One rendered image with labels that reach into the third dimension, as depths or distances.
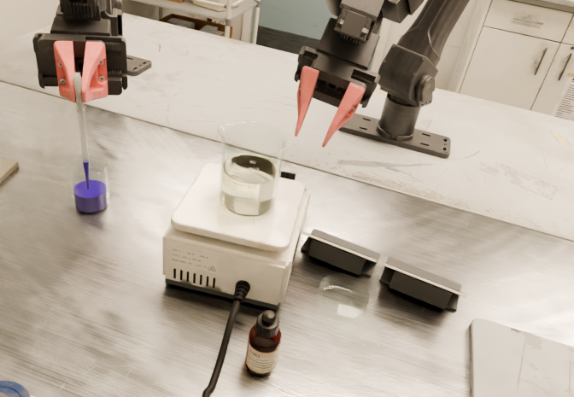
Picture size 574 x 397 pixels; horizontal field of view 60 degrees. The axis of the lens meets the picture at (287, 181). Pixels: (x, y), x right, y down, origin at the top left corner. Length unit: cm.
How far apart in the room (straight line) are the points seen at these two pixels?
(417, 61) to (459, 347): 45
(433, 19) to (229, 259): 53
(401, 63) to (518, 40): 211
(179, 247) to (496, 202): 50
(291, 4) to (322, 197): 294
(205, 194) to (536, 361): 38
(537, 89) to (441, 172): 219
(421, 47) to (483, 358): 48
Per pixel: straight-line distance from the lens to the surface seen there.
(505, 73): 296
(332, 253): 58
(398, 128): 88
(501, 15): 288
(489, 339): 58
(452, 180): 84
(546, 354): 60
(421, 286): 58
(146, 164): 74
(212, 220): 50
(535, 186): 91
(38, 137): 82
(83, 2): 66
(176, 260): 52
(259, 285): 51
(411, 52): 83
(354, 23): 57
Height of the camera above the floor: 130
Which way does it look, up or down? 33 degrees down
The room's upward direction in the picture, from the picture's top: 10 degrees clockwise
